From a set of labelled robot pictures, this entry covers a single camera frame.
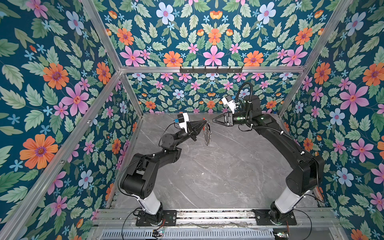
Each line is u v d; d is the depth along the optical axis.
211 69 0.92
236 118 0.66
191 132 0.66
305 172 0.44
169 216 0.74
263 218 0.73
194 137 0.69
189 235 0.77
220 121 0.71
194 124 0.69
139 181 0.46
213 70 0.92
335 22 0.73
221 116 0.69
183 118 0.64
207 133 0.70
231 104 0.68
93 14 0.70
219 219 0.75
